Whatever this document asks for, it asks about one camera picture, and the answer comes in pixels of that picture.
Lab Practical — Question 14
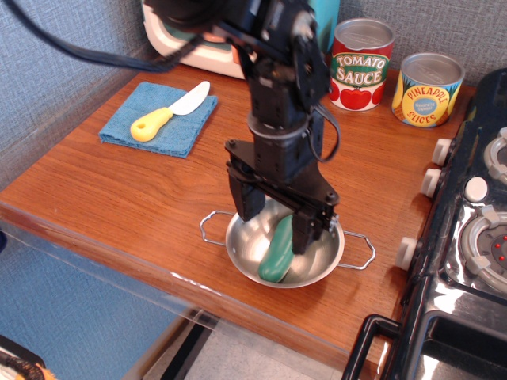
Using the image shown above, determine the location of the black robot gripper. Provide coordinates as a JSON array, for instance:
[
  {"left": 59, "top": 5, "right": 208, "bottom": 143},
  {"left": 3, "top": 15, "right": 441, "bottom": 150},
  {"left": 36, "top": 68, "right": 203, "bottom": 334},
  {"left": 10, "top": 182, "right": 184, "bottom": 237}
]
[{"left": 225, "top": 114, "right": 339, "bottom": 255}]

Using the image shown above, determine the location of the silver metal two-handled bowl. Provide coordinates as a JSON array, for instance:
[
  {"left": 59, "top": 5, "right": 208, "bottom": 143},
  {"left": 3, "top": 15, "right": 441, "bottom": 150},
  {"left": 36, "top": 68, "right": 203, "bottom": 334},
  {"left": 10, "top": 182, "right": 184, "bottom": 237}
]
[{"left": 200, "top": 197, "right": 376, "bottom": 289}]

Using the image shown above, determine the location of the green toy pickle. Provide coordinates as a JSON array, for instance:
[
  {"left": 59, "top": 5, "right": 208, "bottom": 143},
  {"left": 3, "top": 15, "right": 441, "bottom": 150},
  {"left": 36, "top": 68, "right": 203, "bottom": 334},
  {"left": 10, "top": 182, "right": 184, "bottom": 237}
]
[{"left": 257, "top": 215, "right": 295, "bottom": 283}]

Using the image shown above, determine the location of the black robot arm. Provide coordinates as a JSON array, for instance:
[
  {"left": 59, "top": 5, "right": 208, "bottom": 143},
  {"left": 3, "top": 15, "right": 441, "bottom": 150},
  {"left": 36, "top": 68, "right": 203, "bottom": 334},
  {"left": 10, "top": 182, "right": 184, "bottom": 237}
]
[{"left": 148, "top": 1, "right": 339, "bottom": 254}]

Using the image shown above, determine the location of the blue folded towel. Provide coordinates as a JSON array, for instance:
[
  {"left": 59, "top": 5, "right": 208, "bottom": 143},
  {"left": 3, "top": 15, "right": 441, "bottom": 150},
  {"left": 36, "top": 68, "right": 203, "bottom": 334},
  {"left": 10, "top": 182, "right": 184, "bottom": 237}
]
[{"left": 99, "top": 81, "right": 217, "bottom": 158}]

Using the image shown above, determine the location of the white stove knob lower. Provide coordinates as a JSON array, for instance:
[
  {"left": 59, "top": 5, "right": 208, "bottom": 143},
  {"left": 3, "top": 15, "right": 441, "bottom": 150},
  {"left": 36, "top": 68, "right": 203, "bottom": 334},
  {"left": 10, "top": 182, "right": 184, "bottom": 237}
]
[{"left": 395, "top": 237, "right": 418, "bottom": 271}]

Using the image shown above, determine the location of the white stove knob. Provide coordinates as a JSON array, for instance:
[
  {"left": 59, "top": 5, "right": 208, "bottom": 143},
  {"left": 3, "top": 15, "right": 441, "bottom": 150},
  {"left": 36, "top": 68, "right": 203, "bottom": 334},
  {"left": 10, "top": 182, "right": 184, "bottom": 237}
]
[
  {"left": 395, "top": 237, "right": 418, "bottom": 271},
  {"left": 432, "top": 139, "right": 452, "bottom": 166},
  {"left": 420, "top": 169, "right": 441, "bottom": 198}
]

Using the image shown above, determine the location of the white stove knob middle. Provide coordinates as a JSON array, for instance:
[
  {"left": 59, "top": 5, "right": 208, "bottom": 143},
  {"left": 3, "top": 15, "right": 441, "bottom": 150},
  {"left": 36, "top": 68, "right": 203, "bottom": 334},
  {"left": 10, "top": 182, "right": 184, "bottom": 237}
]
[{"left": 420, "top": 169, "right": 441, "bottom": 198}]

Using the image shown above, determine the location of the teal toy microwave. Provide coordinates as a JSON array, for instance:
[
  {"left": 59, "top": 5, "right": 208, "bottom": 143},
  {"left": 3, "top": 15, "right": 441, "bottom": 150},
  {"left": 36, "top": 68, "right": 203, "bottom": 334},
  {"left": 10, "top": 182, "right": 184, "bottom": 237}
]
[{"left": 141, "top": 0, "right": 341, "bottom": 80}]

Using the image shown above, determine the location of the white stove knob upper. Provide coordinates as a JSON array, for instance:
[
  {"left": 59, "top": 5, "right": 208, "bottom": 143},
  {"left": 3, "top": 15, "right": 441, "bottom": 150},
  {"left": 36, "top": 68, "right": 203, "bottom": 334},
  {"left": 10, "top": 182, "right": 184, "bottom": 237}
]
[{"left": 432, "top": 139, "right": 452, "bottom": 166}]

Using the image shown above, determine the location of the tomato sauce can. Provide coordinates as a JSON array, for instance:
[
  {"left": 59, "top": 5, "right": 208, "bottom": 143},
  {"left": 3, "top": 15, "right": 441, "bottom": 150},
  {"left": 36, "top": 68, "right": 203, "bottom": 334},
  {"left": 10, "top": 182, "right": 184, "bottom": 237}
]
[{"left": 330, "top": 18, "right": 395, "bottom": 112}]

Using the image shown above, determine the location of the pineapple slices can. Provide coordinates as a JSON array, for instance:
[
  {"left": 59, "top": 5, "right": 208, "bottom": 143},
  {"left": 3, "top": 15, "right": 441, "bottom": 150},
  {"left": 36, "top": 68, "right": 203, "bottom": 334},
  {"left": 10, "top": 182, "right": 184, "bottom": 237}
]
[{"left": 391, "top": 52, "right": 465, "bottom": 128}]

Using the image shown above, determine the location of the black toy stove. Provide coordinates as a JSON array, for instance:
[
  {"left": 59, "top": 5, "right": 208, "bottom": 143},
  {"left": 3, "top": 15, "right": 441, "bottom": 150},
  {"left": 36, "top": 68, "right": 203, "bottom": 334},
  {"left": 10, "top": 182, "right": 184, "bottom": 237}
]
[{"left": 343, "top": 69, "right": 506, "bottom": 379}]

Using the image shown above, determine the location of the orange fuzzy object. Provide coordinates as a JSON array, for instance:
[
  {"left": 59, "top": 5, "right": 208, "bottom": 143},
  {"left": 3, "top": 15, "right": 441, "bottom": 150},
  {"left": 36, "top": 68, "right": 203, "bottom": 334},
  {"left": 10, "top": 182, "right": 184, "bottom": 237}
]
[{"left": 41, "top": 368, "right": 56, "bottom": 380}]

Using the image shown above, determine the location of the yellow handled toy knife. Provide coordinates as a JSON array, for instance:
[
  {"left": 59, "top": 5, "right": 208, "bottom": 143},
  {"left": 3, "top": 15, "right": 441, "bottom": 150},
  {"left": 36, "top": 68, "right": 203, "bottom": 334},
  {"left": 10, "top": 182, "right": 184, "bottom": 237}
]
[{"left": 130, "top": 81, "right": 211, "bottom": 143}]

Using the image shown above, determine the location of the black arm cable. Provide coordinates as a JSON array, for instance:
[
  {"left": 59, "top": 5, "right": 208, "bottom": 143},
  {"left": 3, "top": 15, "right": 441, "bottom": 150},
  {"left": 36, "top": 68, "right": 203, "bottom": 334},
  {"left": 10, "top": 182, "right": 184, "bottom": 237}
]
[{"left": 2, "top": 0, "right": 207, "bottom": 74}]

